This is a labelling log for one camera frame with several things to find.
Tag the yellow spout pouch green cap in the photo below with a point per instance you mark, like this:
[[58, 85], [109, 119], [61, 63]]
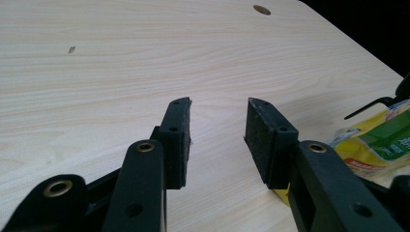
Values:
[[377, 145]]

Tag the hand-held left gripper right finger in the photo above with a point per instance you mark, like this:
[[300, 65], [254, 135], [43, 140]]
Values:
[[267, 148]]

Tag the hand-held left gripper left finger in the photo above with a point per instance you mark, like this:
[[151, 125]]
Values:
[[175, 145]]

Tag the clear jar with black lid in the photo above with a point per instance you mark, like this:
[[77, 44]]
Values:
[[380, 101]]

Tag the small dark scrap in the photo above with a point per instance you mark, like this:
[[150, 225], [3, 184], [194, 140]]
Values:
[[71, 49]]

